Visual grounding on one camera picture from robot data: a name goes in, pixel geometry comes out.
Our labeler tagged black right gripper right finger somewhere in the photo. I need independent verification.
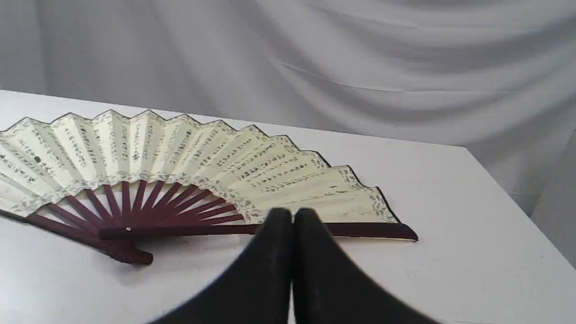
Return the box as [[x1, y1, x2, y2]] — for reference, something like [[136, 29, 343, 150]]
[[292, 208, 435, 324]]

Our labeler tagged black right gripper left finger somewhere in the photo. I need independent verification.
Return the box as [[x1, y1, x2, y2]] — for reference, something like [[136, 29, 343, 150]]
[[155, 208, 293, 324]]

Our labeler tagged cream paper folding fan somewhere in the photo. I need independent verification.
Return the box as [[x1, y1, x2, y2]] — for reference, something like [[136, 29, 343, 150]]
[[0, 109, 418, 265]]

